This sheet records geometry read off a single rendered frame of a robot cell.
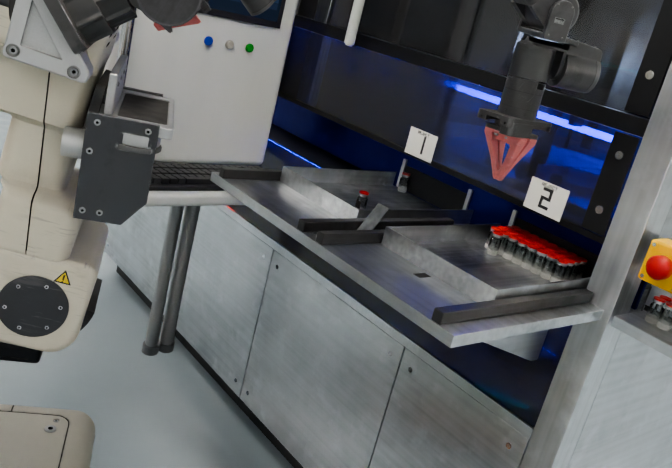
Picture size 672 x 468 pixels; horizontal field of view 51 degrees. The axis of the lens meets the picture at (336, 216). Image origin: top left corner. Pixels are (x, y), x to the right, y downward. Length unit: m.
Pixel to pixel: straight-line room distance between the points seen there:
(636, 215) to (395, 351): 0.65
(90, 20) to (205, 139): 0.96
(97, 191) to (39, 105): 0.15
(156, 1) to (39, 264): 0.46
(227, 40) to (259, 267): 0.66
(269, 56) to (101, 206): 0.89
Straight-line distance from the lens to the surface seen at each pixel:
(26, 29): 0.94
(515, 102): 1.07
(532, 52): 1.06
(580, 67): 1.10
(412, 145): 1.60
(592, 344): 1.35
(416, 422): 1.66
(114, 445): 2.12
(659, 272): 1.24
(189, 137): 1.80
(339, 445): 1.87
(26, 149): 1.15
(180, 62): 1.74
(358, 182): 1.67
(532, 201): 1.40
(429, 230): 1.36
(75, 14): 0.92
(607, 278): 1.33
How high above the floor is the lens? 1.27
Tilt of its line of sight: 16 degrees down
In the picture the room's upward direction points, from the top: 14 degrees clockwise
